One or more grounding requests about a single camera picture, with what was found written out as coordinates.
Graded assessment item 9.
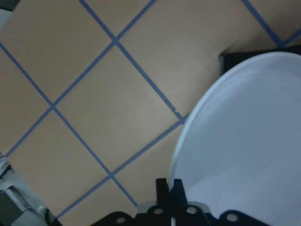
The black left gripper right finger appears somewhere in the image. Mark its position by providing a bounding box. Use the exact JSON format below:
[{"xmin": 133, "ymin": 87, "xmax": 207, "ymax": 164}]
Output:
[{"xmin": 169, "ymin": 179, "xmax": 188, "ymax": 209}]

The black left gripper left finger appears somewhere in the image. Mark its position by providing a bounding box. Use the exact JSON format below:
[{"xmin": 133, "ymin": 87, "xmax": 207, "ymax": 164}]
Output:
[{"xmin": 156, "ymin": 178, "xmax": 169, "ymax": 207}]

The blue round plate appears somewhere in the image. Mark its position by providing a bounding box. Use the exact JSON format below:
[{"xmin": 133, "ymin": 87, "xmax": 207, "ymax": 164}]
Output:
[{"xmin": 169, "ymin": 52, "xmax": 301, "ymax": 226}]

